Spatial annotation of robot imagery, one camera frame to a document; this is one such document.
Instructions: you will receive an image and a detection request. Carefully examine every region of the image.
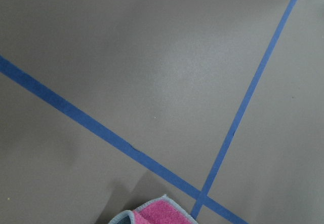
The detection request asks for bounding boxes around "pink and grey towel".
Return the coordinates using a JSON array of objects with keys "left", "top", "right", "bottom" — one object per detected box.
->
[{"left": 109, "top": 195, "right": 197, "bottom": 224}]

